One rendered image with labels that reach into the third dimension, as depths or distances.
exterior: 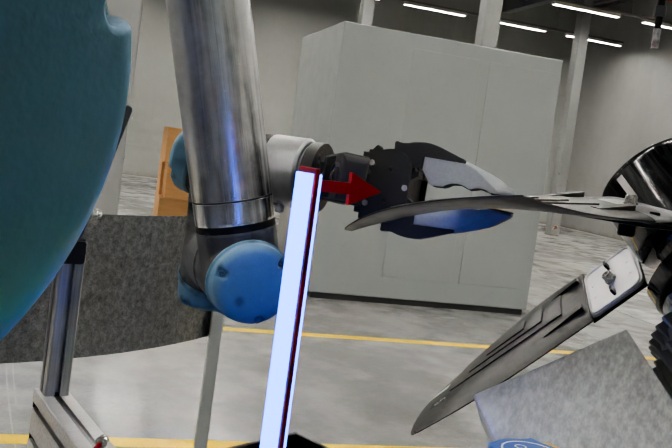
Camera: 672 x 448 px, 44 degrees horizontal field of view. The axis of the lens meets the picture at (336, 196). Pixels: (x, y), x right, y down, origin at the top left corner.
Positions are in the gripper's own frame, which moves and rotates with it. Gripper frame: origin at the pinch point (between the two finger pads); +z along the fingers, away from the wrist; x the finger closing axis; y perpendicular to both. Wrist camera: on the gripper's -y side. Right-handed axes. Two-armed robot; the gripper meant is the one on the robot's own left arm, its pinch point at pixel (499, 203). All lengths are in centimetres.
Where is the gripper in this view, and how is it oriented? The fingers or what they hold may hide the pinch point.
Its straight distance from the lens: 79.6
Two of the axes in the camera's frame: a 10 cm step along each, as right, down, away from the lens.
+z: 9.3, 1.5, -3.5
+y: 3.4, 1.1, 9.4
